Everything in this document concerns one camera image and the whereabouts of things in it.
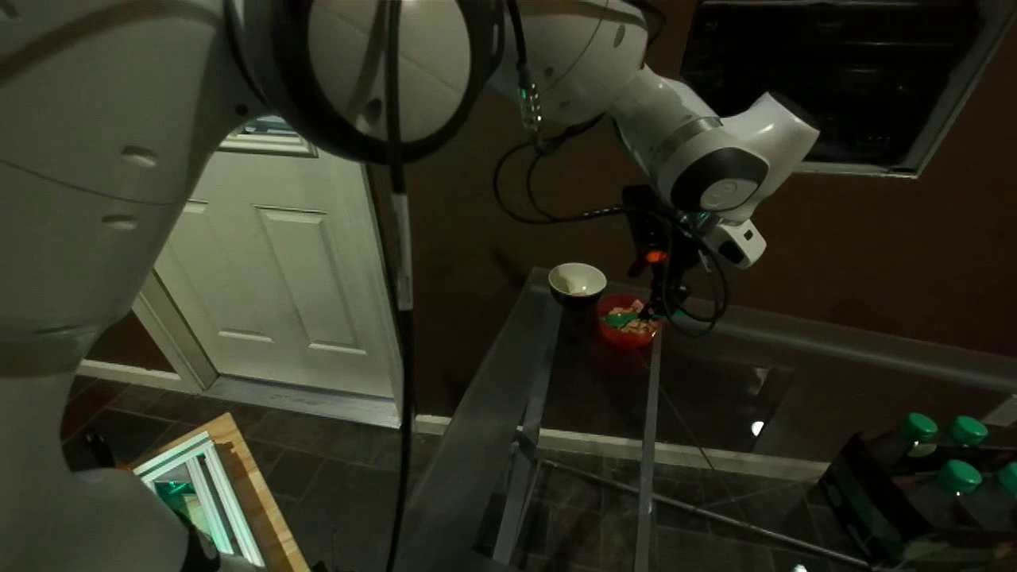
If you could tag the glass desk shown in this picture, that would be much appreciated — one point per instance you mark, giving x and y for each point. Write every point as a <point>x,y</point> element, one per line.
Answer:
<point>648,456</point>

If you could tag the green plastic spoon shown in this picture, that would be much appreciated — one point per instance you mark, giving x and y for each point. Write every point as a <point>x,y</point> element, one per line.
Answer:
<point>625,308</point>

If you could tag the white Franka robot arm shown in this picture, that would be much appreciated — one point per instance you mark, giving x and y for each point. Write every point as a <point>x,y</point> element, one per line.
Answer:
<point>97,160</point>

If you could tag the dark framed window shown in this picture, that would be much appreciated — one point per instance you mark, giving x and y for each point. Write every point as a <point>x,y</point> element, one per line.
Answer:
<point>826,73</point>

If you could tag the white ceramic bowl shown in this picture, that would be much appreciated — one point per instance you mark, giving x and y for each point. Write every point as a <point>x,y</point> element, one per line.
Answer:
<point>577,279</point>

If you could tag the dark green bottle carton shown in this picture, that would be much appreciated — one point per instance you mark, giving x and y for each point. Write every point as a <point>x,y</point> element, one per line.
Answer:
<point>879,508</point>

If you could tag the white panel door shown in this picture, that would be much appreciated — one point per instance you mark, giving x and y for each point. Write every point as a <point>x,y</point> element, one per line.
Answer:
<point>295,286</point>

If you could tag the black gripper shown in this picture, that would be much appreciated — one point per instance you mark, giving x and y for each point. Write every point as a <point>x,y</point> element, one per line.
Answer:
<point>657,225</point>

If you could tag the pink-red plastic bowl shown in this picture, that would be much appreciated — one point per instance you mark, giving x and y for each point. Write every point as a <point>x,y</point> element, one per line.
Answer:
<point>625,334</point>

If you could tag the green cap clear bottle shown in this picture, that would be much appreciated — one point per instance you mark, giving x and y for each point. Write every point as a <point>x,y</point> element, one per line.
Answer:
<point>960,476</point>
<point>1008,476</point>
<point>919,428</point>
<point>966,431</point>

